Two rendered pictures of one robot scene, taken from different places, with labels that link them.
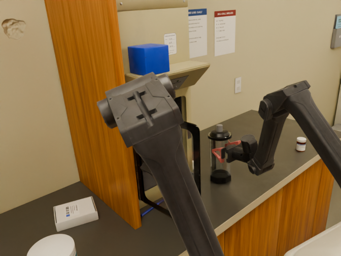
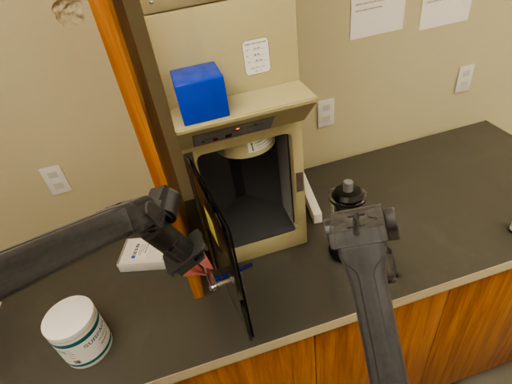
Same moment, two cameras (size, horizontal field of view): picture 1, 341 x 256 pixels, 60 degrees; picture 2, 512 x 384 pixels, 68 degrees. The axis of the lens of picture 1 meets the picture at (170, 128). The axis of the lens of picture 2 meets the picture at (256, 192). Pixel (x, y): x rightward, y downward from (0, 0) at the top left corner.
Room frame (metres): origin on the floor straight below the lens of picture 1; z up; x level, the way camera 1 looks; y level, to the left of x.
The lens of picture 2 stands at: (0.38, -0.39, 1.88)
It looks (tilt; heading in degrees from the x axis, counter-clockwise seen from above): 38 degrees down; 29
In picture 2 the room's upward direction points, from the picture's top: 9 degrees counter-clockwise
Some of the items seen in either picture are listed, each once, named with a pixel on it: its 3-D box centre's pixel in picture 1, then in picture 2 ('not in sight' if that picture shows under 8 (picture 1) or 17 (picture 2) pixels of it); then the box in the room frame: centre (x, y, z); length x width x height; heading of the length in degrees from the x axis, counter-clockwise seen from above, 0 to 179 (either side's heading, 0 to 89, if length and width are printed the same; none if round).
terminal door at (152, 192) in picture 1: (165, 169); (219, 251); (0.91, 0.03, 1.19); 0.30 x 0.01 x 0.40; 46
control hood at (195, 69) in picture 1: (170, 81); (244, 123); (1.08, -0.01, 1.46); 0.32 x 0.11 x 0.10; 129
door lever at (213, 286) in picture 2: not in sight; (216, 273); (0.83, -0.01, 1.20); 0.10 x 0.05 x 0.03; 46
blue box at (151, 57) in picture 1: (148, 59); (200, 93); (1.02, 0.06, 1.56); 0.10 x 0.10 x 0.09; 39
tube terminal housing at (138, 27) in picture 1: (144, 106); (235, 137); (1.22, 0.11, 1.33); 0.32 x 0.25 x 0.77; 129
